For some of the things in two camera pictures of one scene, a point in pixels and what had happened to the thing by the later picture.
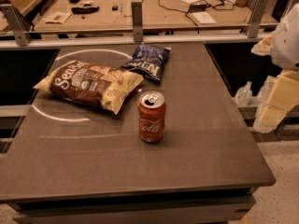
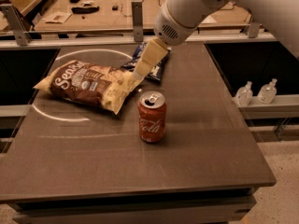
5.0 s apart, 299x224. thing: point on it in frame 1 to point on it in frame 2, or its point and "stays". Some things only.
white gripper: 287,44 to 170,27
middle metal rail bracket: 137,21 stays
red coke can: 151,107 stays
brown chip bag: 102,86 stays
